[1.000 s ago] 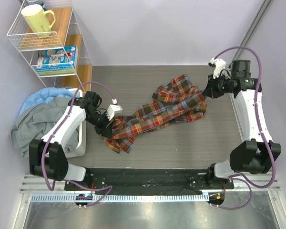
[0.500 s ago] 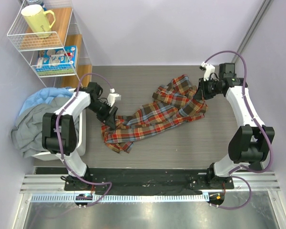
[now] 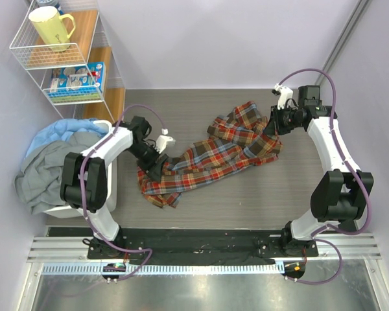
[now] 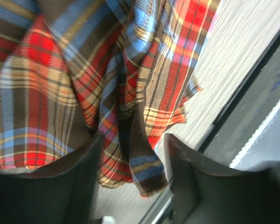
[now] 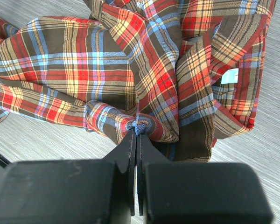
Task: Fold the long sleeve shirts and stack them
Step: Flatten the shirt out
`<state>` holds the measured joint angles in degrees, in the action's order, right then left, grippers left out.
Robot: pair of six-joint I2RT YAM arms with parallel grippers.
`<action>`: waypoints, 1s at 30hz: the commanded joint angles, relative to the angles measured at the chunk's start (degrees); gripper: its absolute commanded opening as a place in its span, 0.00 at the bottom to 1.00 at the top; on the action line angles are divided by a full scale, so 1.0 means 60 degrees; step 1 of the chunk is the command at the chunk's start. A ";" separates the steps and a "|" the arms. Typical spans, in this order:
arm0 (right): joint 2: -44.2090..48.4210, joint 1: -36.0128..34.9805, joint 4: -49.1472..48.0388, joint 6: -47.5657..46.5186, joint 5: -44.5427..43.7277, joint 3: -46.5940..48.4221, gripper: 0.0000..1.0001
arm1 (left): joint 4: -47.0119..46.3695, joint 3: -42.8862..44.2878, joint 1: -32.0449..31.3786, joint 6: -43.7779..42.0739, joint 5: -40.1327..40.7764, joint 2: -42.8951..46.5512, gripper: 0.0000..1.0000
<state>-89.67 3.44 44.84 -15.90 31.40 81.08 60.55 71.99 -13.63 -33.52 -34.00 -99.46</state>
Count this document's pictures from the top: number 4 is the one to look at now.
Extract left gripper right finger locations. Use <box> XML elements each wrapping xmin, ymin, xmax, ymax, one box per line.
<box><xmin>165</xmin><ymin>133</ymin><xmax>280</xmax><ymax>224</ymax></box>

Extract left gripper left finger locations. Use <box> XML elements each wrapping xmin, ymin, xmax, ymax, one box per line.
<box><xmin>0</xmin><ymin>135</ymin><xmax>103</xmax><ymax>224</ymax></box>

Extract plaid flannel shirt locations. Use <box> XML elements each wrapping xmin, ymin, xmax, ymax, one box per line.
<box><xmin>0</xmin><ymin>0</ymin><xmax>220</xmax><ymax>197</ymax></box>

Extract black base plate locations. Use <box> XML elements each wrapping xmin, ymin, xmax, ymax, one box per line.
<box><xmin>199</xmin><ymin>35</ymin><xmax>280</xmax><ymax>170</ymax></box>

